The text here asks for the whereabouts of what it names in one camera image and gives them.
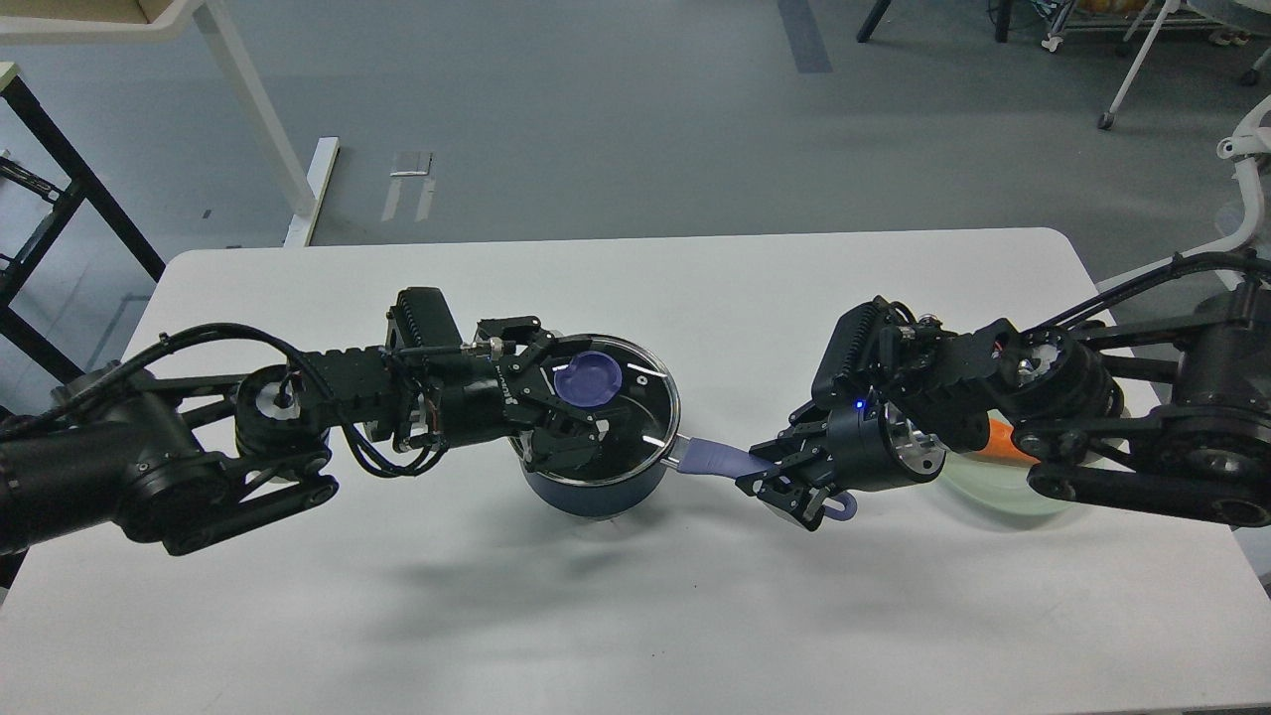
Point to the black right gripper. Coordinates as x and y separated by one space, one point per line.
872 447

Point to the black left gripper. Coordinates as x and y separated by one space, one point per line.
465 397

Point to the glass pot lid purple knob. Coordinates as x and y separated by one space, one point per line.
624 388

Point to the dark blue saucepan purple handle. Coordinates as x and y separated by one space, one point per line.
600 492

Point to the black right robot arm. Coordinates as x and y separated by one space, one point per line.
1151 396

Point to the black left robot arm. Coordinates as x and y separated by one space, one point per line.
221 429

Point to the orange toy carrot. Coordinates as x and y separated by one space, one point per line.
1000 447

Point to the translucent green oval plate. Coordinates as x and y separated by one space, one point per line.
1000 488

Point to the white rolling cart legs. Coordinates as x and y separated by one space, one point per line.
1238 16

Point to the white chair base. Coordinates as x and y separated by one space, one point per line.
1243 223

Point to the white desk with legs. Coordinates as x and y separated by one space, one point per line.
150 22

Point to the black right camera module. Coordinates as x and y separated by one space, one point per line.
844 374

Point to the black camera module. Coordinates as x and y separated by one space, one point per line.
844 374
421 318

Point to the black left camera module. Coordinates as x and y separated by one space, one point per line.
421 318

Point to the black metal frame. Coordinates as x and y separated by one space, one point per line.
83 189

